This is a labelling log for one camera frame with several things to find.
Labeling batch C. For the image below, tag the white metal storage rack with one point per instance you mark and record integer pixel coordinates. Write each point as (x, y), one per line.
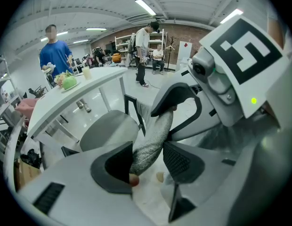
(4, 91)

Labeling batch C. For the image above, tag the person's right forearm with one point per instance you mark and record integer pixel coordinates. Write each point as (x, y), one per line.
(275, 32)

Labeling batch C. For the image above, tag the cup of beige drink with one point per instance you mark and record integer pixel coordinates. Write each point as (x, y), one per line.
(86, 73)

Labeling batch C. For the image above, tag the grey fisheye camera pod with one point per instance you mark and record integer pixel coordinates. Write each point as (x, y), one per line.
(202, 66)

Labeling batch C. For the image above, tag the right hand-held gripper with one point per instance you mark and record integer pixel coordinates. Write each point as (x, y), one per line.
(245, 55)

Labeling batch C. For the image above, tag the artificial flower bouquet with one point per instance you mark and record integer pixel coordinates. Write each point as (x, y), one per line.
(60, 78)

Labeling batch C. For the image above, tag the white open shelving unit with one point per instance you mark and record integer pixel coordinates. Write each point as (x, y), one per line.
(122, 43)

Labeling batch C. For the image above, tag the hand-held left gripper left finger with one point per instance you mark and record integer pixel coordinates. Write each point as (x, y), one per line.
(89, 196)

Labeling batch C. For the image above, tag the ceiling light tube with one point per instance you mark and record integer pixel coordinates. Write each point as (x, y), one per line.
(230, 16)
(80, 41)
(96, 29)
(146, 7)

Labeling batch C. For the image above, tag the grey armchair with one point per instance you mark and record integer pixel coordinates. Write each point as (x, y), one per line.
(108, 131)

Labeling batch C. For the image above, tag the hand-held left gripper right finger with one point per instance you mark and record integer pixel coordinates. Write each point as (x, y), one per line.
(207, 173)

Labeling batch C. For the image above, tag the large cardboard box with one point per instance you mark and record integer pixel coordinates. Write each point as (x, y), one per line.
(26, 173)

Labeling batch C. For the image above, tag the pink armchair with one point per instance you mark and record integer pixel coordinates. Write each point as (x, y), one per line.
(27, 105)

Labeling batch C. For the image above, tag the orange seat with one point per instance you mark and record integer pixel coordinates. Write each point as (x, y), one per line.
(116, 58)

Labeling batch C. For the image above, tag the dark coat rack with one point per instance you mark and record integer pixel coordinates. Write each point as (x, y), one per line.
(170, 46)

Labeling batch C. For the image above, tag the green round cabbage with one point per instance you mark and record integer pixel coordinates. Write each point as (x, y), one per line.
(69, 82)

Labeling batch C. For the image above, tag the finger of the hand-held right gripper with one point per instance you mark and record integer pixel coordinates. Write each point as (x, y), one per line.
(172, 91)
(207, 123)

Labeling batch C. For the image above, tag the white standing board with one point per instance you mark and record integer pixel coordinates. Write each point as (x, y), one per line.
(184, 53)

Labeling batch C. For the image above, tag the black bag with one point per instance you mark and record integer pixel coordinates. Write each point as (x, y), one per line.
(30, 158)

